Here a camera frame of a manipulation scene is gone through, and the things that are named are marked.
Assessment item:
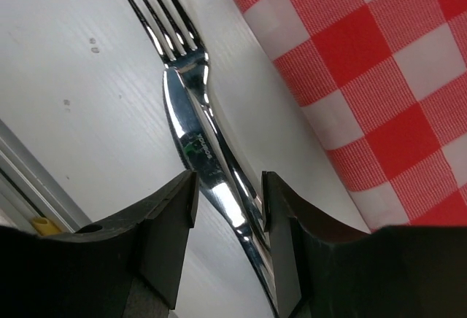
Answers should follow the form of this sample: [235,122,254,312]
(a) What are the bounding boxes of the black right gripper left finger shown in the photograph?
[1,171,198,317]

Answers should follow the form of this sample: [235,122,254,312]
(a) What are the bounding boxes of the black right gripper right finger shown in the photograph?
[262,171,466,317]

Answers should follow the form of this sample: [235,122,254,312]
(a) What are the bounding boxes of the silver table knife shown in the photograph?
[163,68,279,317]

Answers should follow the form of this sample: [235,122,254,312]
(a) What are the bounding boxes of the red white checkered cloth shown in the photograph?
[234,0,466,230]

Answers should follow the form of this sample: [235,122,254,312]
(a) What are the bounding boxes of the silver fork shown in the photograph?
[116,0,273,260]

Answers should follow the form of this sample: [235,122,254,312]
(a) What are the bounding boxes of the aluminium front rail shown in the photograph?
[1,123,91,233]

